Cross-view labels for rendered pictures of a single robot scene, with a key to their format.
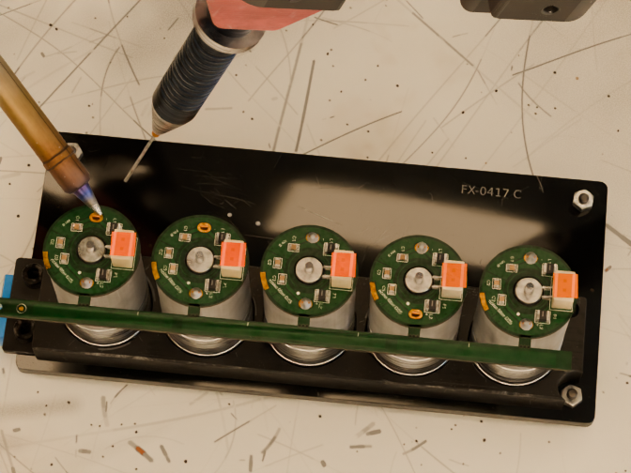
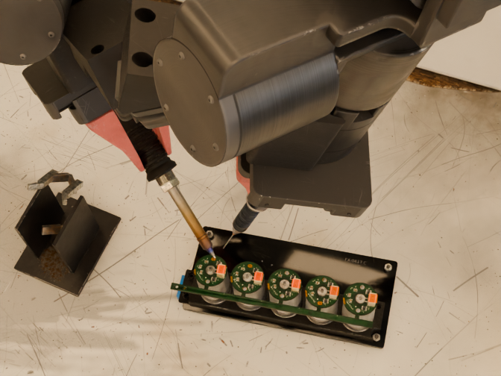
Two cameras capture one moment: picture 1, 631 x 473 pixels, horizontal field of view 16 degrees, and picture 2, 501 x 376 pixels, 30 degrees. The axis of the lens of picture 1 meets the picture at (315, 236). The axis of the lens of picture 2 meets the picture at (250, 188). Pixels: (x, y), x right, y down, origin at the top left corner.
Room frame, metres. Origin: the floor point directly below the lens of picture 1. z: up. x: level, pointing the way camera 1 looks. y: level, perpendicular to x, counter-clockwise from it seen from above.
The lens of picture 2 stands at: (-0.03, -0.03, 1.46)
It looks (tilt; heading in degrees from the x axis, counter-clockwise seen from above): 65 degrees down; 13
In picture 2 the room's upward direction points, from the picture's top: 7 degrees counter-clockwise
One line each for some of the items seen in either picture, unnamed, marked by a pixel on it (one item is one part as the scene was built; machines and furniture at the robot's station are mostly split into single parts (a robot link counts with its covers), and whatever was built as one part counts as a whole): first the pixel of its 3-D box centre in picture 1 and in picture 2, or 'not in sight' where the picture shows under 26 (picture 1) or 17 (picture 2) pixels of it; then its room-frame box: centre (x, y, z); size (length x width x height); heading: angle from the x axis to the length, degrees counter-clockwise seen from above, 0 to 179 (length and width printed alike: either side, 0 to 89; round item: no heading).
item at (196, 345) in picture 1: (205, 292); (249, 288); (0.19, 0.03, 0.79); 0.02 x 0.02 x 0.05
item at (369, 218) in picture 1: (315, 280); (290, 286); (0.21, 0.00, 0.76); 0.16 x 0.07 x 0.01; 84
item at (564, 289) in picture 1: (560, 289); (370, 299); (0.19, -0.06, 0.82); 0.01 x 0.01 x 0.01; 84
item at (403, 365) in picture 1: (414, 312); (321, 302); (0.19, -0.03, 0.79); 0.02 x 0.02 x 0.05
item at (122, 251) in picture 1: (120, 248); (220, 270); (0.20, 0.05, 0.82); 0.01 x 0.01 x 0.01; 84
